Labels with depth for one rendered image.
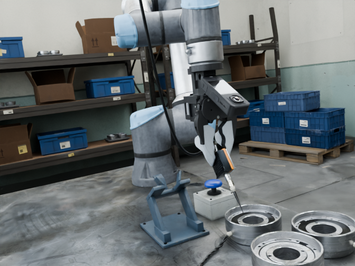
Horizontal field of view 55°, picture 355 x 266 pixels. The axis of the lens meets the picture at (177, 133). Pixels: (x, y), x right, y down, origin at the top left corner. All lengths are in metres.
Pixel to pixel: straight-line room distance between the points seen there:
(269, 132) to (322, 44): 1.46
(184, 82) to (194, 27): 0.39
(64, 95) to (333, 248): 3.56
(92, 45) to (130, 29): 3.32
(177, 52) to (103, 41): 3.06
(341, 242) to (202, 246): 0.23
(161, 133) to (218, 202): 0.35
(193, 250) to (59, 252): 0.26
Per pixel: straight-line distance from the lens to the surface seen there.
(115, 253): 0.69
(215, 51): 0.70
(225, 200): 0.77
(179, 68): 1.09
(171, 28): 0.80
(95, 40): 4.12
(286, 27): 5.76
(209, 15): 0.71
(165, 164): 1.04
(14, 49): 3.98
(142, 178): 1.05
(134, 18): 0.80
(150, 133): 1.02
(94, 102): 3.96
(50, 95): 3.92
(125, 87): 4.18
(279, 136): 4.66
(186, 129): 1.02
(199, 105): 0.70
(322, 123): 4.24
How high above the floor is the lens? 1.10
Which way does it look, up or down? 9 degrees down
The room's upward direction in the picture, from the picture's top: 6 degrees counter-clockwise
